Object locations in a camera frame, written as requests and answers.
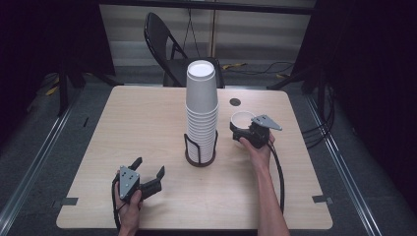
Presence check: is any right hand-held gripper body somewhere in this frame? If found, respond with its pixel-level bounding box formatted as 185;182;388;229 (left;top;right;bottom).
231;113;283;149

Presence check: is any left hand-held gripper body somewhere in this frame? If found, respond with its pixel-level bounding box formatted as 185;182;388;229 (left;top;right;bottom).
112;165;163;202

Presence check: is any single white cup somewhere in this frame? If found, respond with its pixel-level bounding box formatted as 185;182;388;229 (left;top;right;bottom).
230;110;257;131

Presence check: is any black wire cup holder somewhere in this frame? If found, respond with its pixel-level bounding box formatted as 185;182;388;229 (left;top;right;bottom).
183;130;219;168

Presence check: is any stack of white paper cups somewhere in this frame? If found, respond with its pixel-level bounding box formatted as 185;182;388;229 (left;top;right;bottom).
184;59;220;164

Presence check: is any person's right hand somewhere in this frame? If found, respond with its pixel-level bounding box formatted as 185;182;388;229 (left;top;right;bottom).
238;132;276;172

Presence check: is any person's left hand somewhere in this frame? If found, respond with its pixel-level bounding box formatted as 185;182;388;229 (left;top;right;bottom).
114;169;145;231

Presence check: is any grey tape strip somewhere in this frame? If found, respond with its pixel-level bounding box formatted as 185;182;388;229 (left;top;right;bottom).
53;197;80;207
311;195;334;205

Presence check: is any black metal stand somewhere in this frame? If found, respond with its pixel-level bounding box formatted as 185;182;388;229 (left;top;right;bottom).
56;57;116;118

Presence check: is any black folding chair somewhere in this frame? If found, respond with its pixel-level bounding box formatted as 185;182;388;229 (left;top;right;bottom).
144;12;226;89

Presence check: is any left hand-held gripper black cable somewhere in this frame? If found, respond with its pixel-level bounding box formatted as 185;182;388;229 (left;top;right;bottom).
110;178;123;231

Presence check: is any hand-held gripper black cable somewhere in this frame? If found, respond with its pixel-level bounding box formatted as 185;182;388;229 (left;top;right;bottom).
267;142;286;214
110;178;123;231

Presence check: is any right hand-held gripper black cable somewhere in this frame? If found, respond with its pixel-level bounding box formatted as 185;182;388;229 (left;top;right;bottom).
267;142;286;214

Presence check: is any bundle of black floor cables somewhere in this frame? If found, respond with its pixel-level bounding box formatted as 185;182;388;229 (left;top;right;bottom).
301;78;336;149

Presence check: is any thin black floor cable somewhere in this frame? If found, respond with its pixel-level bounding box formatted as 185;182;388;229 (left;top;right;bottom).
225;61;295;77

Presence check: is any metal floor rail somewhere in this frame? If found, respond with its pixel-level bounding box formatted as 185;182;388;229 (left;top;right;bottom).
304;93;384;236
0;103;76;228

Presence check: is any hanging black cable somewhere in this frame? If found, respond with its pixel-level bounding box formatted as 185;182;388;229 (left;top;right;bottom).
182;8;200;53

